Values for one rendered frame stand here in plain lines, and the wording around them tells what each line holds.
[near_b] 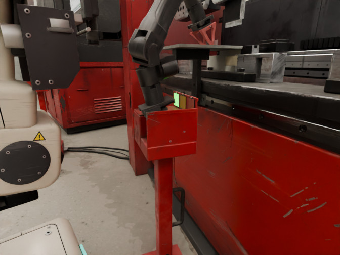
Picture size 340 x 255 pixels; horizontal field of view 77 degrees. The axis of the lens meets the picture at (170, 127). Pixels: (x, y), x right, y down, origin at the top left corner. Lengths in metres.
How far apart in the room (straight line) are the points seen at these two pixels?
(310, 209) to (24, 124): 0.66
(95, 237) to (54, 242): 0.42
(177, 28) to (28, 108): 1.42
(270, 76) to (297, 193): 0.37
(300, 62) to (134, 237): 1.19
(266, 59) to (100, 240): 1.20
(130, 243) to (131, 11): 1.48
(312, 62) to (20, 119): 0.96
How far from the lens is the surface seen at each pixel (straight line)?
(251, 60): 0.84
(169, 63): 0.64
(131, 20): 1.69
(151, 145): 0.62
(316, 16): 1.37
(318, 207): 0.59
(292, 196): 0.62
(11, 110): 0.55
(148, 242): 1.32
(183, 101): 0.72
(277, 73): 0.79
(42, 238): 1.07
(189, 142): 0.66
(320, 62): 0.99
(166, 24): 0.61
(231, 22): 1.00
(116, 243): 1.35
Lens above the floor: 0.94
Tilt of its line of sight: 17 degrees down
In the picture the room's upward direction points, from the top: straight up
